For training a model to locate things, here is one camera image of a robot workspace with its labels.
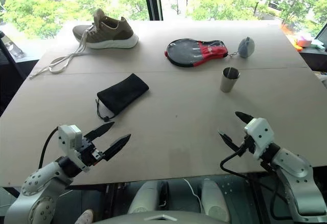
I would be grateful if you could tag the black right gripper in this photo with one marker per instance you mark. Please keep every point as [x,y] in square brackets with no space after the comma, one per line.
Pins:
[249,144]

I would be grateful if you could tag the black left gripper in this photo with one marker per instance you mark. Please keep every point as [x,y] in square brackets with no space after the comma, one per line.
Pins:
[88,153]

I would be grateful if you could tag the stainless steel cup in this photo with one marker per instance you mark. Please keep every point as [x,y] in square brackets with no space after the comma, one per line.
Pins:
[229,82]

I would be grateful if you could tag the white robot left leg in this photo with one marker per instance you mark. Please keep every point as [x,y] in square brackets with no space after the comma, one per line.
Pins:
[144,198]

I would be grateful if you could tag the white robot leg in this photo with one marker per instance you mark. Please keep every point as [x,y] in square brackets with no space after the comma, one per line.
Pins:
[144,198]
[213,201]

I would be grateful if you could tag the white robot right leg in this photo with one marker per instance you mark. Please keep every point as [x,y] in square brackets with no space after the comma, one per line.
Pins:
[213,201]

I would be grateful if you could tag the pink shoe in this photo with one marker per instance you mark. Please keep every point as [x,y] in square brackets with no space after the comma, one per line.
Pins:
[85,216]

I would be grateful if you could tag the red and black paddle case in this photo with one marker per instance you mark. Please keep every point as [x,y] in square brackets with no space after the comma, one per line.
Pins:
[189,52]

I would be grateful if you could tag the grey robot torso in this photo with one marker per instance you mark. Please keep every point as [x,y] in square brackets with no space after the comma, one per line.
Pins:
[158,218]

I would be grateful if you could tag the olive sneaker with white sole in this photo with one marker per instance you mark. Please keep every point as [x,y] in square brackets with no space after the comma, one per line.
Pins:
[112,33]

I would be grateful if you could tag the orange and pink object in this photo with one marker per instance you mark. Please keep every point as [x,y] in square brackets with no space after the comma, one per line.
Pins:
[302,42]

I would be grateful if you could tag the black chair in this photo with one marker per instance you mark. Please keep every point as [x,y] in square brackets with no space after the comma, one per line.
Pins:
[10,75]

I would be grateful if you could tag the green paper pad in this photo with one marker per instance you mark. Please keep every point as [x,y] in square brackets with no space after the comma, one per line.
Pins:
[318,44]

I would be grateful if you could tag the clear water bottle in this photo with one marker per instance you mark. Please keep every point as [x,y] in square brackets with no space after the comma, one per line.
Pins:
[11,46]

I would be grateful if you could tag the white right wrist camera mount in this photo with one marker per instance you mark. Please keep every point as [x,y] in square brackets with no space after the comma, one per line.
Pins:
[260,132]

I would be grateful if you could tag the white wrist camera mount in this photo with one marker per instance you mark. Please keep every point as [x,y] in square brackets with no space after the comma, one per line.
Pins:
[67,137]
[260,132]

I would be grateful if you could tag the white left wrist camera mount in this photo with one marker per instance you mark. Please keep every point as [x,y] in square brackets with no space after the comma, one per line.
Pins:
[67,137]

